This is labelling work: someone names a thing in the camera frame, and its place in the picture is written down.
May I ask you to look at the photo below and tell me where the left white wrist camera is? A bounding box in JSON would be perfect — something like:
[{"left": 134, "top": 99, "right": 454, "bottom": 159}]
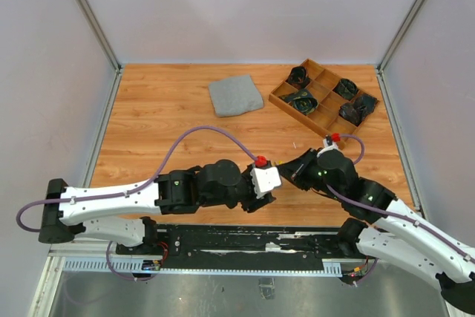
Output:
[{"left": 250, "top": 166, "right": 282, "bottom": 199}]

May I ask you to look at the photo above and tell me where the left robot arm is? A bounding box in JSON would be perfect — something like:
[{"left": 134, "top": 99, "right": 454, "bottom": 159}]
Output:
[{"left": 39, "top": 160, "right": 282, "bottom": 255}]

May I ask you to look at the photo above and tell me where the rolled dark tie top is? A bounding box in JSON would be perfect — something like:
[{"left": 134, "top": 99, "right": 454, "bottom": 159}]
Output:
[{"left": 286, "top": 66, "right": 310, "bottom": 90}]

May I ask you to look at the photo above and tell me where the wooden compartment tray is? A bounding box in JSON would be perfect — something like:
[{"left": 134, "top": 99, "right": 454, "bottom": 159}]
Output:
[{"left": 269, "top": 59, "right": 385, "bottom": 138}]

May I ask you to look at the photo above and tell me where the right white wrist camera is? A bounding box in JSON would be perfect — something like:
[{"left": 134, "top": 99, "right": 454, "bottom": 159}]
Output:
[{"left": 318, "top": 135, "right": 339, "bottom": 156}]

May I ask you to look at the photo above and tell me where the folded grey cloth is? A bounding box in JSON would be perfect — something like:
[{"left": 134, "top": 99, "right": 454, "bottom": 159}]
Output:
[{"left": 208, "top": 74, "right": 264, "bottom": 117}]

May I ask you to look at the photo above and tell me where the rolled dark tie lower right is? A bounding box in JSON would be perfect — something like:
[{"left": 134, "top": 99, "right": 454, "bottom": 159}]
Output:
[{"left": 338, "top": 94, "right": 379, "bottom": 126}]

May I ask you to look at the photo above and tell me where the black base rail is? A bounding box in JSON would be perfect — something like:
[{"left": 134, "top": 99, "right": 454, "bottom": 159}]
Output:
[{"left": 114, "top": 224, "right": 364, "bottom": 273}]

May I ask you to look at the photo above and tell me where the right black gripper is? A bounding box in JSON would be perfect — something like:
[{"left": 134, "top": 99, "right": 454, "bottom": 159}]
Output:
[{"left": 276, "top": 147, "right": 344, "bottom": 202}]

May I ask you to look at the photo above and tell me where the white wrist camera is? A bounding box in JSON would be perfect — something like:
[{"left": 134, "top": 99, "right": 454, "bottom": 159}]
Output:
[
  {"left": 318, "top": 135, "right": 339, "bottom": 156},
  {"left": 250, "top": 166, "right": 282, "bottom": 199}
]

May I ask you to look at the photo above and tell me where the rolled dark tie centre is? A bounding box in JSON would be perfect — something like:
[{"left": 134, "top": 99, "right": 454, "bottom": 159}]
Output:
[{"left": 279, "top": 89, "right": 319, "bottom": 116}]

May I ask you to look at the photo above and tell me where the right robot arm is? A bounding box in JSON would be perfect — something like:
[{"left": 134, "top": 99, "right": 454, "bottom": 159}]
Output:
[{"left": 278, "top": 148, "right": 474, "bottom": 315}]

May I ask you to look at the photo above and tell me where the rolled dark tie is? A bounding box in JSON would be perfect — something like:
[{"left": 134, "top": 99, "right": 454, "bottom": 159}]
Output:
[
  {"left": 286, "top": 66, "right": 310, "bottom": 90},
  {"left": 333, "top": 78, "right": 358, "bottom": 101},
  {"left": 279, "top": 89, "right": 319, "bottom": 116},
  {"left": 338, "top": 94, "right": 379, "bottom": 126}
]

